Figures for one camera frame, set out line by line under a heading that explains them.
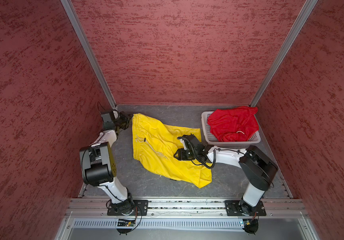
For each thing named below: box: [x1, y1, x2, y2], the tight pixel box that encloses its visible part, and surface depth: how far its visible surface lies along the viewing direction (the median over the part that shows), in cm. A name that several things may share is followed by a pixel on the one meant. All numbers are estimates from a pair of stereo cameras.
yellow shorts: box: [132, 113, 212, 189], surface depth 91 cm
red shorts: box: [207, 106, 259, 142], surface depth 103 cm
